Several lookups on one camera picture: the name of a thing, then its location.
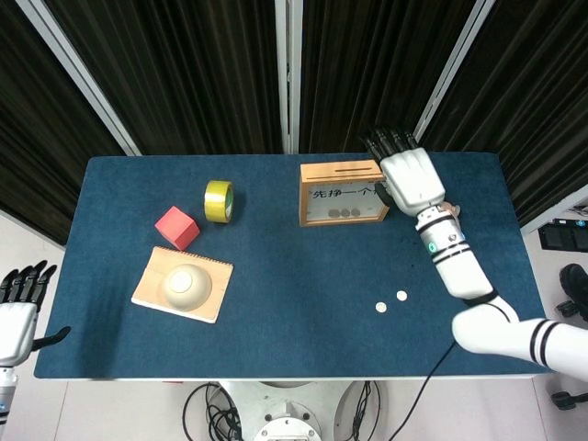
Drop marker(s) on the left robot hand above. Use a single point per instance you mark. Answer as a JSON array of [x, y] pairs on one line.
[[16, 331]]

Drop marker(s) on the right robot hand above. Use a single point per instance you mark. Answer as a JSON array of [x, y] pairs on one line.
[[411, 179]]

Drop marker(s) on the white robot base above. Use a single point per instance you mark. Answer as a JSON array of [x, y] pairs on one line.
[[287, 413]]

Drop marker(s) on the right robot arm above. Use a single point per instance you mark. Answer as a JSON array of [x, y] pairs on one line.
[[459, 271]]

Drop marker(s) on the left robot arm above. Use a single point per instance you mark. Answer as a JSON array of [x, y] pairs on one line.
[[5, 392]]

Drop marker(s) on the wooden toy hammer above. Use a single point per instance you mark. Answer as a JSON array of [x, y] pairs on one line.
[[452, 209]]

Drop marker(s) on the black curtain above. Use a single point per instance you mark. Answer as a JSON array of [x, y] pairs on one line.
[[27, 138], [528, 92], [367, 69], [184, 69]]

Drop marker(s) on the blue table cloth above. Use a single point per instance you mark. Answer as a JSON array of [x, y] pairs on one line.
[[294, 275]]

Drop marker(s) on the black equipment case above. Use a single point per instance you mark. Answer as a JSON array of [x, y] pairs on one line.
[[562, 236]]

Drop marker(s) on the cream upturned bowl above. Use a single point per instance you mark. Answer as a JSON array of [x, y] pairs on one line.
[[184, 289]]

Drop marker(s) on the red cube block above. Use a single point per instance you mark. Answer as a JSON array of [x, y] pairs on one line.
[[177, 227]]

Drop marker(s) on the black shoe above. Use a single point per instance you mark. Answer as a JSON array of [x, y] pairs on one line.
[[574, 285]]

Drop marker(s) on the yellow tape roll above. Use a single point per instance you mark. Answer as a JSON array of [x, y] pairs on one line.
[[216, 202]]

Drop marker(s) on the black chair caster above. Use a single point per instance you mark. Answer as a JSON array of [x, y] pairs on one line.
[[565, 400], [568, 308]]

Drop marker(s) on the beige spiral notebook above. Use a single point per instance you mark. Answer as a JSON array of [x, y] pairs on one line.
[[218, 285]]

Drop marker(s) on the wooden frame coin bank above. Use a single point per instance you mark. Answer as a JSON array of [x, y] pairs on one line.
[[321, 177]]

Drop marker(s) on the white partition post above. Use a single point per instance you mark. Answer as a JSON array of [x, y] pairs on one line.
[[281, 69], [551, 216], [448, 75], [80, 75]]

